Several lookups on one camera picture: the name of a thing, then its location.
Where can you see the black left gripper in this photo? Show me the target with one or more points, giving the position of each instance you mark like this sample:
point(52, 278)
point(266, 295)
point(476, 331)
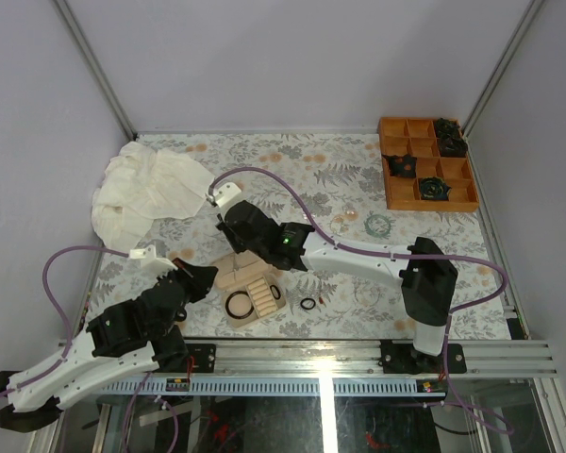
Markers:
point(199, 278)

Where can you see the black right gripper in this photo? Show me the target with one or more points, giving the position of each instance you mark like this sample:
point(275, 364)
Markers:
point(223, 226)

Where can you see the black bangle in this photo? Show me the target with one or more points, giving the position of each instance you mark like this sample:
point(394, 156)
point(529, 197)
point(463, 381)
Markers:
point(238, 305)

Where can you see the beige jewelry box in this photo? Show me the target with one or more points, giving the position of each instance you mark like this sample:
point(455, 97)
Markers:
point(247, 272)

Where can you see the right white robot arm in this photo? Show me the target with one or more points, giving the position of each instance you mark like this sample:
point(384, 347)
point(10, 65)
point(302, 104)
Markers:
point(425, 278)

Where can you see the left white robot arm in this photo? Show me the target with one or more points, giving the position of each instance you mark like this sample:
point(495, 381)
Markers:
point(139, 335)

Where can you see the floral patterned tablecloth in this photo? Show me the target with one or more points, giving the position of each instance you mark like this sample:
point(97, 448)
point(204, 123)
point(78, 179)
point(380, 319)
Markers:
point(313, 181)

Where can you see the white crumpled cloth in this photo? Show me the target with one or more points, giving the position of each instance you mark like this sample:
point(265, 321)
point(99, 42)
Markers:
point(142, 185)

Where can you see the black flower orange dots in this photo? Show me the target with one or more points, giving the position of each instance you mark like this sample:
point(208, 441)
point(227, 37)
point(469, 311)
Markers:
point(401, 166)

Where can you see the orange wooden divided tray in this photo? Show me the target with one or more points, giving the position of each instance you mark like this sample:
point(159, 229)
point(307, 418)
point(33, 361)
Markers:
point(417, 137)

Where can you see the black flower green swirls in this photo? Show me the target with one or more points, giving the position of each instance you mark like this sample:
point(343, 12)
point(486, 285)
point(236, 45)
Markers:
point(433, 188)

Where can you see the black fabric flower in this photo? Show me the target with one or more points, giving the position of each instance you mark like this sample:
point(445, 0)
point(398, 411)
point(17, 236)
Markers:
point(444, 126)
point(452, 146)

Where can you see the black fabric flower top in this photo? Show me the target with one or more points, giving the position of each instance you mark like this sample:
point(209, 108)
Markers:
point(444, 126)

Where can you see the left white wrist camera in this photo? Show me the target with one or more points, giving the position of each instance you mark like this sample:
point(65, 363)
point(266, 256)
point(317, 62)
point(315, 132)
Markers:
point(150, 262)

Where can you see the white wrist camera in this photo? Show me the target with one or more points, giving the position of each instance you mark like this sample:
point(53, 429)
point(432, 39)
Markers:
point(226, 196)
point(150, 262)

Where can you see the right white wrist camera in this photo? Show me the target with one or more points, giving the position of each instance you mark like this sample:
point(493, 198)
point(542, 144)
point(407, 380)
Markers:
point(226, 196)

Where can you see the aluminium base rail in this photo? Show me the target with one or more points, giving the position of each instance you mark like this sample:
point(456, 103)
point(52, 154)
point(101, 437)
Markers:
point(356, 368)

